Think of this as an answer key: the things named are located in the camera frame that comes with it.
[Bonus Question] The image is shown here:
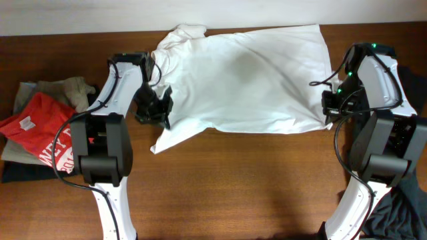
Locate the black folded garment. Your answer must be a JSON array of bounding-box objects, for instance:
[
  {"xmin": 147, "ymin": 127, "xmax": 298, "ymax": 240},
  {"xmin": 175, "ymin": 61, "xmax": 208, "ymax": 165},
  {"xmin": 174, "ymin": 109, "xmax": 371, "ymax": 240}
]
[{"xmin": 1, "ymin": 83, "xmax": 101, "ymax": 183}]

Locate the white printed t-shirt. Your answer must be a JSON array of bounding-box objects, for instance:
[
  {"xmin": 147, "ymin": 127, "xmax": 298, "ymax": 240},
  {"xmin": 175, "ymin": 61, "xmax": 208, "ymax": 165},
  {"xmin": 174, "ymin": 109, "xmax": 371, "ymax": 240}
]
[{"xmin": 151, "ymin": 25, "xmax": 332, "ymax": 154}]

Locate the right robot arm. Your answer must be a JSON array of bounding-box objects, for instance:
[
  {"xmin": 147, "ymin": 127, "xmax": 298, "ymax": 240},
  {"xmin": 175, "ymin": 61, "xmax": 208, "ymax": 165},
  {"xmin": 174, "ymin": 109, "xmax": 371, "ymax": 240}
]
[{"xmin": 316, "ymin": 43, "xmax": 426, "ymax": 239}]

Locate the dark green t-shirt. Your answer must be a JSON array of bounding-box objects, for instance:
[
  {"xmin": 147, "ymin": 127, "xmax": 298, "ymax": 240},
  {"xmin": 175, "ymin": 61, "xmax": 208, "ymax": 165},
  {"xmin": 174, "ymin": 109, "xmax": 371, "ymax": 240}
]
[{"xmin": 362, "ymin": 66, "xmax": 426, "ymax": 240}]

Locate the beige folded garment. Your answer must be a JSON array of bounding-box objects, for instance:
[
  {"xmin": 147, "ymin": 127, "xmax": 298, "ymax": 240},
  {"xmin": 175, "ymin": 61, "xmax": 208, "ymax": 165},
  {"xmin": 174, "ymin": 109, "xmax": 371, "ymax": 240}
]
[{"xmin": 1, "ymin": 77, "xmax": 96, "ymax": 165}]

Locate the red printed t-shirt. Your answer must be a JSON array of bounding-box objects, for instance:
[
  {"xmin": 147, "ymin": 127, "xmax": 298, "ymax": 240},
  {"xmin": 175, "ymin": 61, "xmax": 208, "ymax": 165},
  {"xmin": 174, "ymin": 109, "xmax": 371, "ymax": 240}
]
[{"xmin": 1, "ymin": 93, "xmax": 75, "ymax": 173}]

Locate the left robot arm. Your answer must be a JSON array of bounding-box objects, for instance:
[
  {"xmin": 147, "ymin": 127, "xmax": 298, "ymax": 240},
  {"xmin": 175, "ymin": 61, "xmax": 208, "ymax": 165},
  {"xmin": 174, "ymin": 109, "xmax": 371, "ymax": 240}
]
[{"xmin": 70, "ymin": 52, "xmax": 173, "ymax": 239}]

